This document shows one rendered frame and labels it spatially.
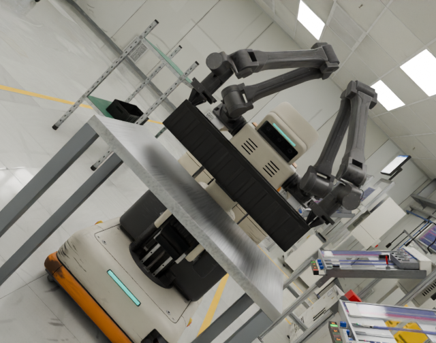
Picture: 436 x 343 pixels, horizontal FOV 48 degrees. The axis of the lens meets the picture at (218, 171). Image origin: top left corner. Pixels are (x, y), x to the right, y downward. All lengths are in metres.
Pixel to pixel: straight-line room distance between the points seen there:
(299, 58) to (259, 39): 9.51
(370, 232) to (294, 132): 5.28
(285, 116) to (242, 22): 9.52
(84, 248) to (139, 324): 0.38
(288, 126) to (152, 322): 0.94
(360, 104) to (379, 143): 9.42
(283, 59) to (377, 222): 5.52
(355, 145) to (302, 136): 0.29
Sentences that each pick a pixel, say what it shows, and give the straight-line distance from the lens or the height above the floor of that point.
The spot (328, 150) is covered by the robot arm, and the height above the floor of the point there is 1.21.
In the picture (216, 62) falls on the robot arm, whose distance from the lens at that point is 1.59.
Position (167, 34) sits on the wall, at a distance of 11.59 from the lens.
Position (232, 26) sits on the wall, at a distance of 11.39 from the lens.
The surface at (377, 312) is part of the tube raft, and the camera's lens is 2.94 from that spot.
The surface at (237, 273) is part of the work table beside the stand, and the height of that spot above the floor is 0.79.
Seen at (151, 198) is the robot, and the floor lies 0.50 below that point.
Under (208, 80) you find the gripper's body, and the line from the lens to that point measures 1.66.
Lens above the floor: 1.08
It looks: 7 degrees down
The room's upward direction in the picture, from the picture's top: 46 degrees clockwise
